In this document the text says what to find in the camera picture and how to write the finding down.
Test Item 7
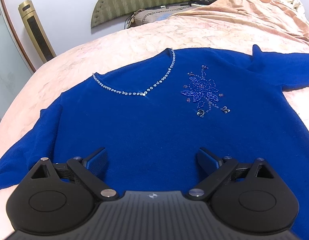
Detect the blue beaded sweater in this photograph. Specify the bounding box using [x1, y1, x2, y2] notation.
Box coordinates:
[0, 44, 309, 193]

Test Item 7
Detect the white glass wardrobe door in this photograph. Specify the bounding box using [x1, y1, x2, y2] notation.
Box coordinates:
[0, 0, 35, 123]

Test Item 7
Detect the pink floral bed sheet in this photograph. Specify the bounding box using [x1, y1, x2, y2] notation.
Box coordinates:
[0, 12, 309, 240]

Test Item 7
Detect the beige embroidered pillow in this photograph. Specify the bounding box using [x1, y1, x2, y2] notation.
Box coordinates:
[125, 5, 192, 29]

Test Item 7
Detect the peach blanket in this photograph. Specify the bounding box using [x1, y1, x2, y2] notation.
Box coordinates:
[170, 0, 309, 46]

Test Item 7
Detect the gold tower fan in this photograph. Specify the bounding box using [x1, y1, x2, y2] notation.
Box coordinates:
[18, 0, 56, 63]

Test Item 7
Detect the white crumpled quilt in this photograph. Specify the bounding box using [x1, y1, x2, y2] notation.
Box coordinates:
[279, 0, 304, 12]

